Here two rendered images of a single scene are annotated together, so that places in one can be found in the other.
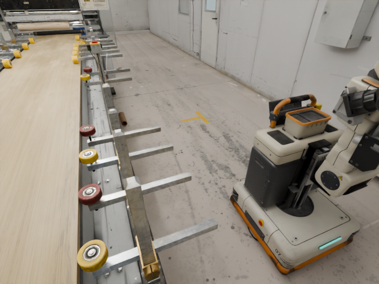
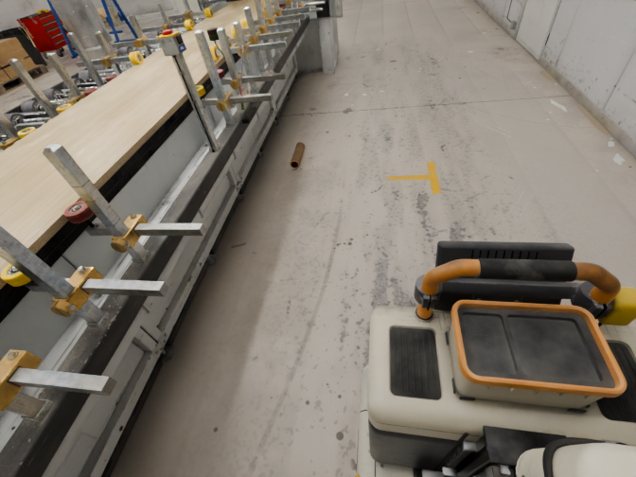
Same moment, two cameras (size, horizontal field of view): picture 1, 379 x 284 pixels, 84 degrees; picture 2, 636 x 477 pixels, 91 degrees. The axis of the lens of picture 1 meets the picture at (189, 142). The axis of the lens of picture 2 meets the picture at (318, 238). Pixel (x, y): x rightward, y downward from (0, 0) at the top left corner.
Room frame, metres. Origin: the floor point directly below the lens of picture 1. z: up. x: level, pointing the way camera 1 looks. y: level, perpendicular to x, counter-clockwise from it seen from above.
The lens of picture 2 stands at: (0.77, -0.58, 1.46)
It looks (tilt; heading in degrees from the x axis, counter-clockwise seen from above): 45 degrees down; 38
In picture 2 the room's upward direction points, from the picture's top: 11 degrees counter-clockwise
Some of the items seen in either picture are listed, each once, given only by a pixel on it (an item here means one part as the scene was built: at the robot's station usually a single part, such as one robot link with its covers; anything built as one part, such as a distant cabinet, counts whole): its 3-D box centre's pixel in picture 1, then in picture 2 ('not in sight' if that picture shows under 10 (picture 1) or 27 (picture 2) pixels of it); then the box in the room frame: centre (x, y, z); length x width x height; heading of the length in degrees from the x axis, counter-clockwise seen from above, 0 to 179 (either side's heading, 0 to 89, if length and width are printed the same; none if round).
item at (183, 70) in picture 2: (104, 81); (197, 106); (1.71, 0.70, 0.93); 0.05 x 0.05 x 0.45; 23
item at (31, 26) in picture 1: (57, 25); not in sight; (4.37, 2.41, 1.05); 1.43 x 0.12 x 0.12; 113
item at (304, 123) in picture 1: (305, 123); (519, 354); (1.13, -0.71, 0.87); 0.23 x 0.15 x 0.11; 112
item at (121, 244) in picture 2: not in sight; (129, 233); (1.05, 0.43, 0.81); 0.14 x 0.06 x 0.05; 23
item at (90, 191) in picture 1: (92, 200); not in sight; (0.55, 0.38, 0.85); 0.08 x 0.08 x 0.11
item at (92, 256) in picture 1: (96, 261); not in sight; (0.32, 0.28, 0.85); 0.08 x 0.08 x 0.11
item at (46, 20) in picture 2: not in sight; (48, 34); (4.77, 9.15, 0.41); 0.76 x 0.48 x 0.81; 30
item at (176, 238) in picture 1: (160, 244); not in sight; (0.39, 0.10, 0.81); 0.43 x 0.03 x 0.04; 113
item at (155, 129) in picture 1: (126, 135); (145, 229); (1.08, 0.39, 0.81); 0.43 x 0.03 x 0.04; 113
